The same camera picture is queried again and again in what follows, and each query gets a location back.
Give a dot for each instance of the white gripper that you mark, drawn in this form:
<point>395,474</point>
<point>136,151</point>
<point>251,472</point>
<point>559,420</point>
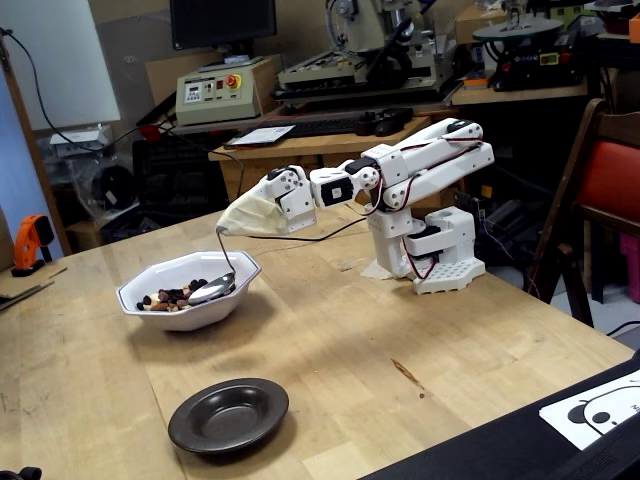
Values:
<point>298,204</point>

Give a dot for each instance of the metal spoon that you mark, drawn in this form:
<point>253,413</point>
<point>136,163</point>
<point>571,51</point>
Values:
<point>212,290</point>

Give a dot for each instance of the white octagonal bowl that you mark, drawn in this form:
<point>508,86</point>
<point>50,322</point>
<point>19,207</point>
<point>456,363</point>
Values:
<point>190,320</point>

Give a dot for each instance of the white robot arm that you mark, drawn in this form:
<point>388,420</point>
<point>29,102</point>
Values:
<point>440,155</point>

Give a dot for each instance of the brown plate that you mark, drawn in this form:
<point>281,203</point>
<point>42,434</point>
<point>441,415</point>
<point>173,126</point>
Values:
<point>200,430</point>

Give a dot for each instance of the wooden workbench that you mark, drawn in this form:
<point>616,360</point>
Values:
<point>260,170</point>

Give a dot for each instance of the beige masking tape wrap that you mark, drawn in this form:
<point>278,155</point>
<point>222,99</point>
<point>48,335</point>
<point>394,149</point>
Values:
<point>250,215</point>

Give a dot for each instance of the white printed paper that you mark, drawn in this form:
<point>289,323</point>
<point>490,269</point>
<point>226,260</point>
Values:
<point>262,136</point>

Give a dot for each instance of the black keyboard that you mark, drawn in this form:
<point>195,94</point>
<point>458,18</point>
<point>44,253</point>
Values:
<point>325,127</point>

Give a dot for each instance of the beige control box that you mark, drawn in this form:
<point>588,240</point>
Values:
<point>220,107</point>

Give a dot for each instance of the black plastic crate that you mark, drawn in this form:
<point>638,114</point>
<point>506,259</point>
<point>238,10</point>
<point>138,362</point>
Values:
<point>170,175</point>

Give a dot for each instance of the beige tape sheet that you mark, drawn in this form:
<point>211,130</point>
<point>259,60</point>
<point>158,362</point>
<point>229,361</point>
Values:
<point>372,272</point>

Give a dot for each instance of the black handheld device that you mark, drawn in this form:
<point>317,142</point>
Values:
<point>385,122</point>

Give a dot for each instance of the nut and fruit mix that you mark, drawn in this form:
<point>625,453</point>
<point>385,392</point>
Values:
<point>167,300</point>

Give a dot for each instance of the clear bag black disc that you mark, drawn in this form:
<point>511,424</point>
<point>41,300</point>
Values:
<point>112,187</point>

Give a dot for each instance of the black computer monitor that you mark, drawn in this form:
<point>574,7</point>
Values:
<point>222,22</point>

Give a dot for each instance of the beige milling machine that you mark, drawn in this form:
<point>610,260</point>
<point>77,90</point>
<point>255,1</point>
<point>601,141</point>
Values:
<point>360,30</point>

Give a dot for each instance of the small white box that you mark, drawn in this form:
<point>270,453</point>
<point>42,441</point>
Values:
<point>80,140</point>

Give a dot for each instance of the black controller board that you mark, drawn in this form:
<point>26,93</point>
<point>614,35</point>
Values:
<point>470,202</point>

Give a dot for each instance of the orange black tool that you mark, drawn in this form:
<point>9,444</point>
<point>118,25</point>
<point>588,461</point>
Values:
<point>30,235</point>

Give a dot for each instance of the white board panel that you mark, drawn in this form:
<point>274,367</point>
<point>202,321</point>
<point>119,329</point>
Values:
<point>60,60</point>

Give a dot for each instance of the thin metal strip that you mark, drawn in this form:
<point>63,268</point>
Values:
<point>25,295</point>

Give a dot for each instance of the plain cardboard box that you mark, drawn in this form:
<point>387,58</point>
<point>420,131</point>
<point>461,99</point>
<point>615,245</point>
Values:
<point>475,25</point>

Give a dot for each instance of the wooden shelf board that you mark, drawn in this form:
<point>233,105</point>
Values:
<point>525,96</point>

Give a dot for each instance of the black scroll saw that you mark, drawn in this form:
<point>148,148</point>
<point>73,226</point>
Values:
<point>530,65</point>

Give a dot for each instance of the wooden chair red cushion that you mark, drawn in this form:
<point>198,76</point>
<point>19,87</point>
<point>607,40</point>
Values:
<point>610,175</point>

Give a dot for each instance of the black laptop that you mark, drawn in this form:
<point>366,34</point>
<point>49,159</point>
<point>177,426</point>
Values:
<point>500,450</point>

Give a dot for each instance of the pink bin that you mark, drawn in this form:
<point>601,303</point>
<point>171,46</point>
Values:
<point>631,270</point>

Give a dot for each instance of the small black object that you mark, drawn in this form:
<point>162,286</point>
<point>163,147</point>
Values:
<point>22,474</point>

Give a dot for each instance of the white panda sticker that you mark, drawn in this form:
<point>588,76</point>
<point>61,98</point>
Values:
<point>590,415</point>

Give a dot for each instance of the brown wooden post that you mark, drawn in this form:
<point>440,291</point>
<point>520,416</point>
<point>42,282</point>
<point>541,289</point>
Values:
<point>30,145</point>

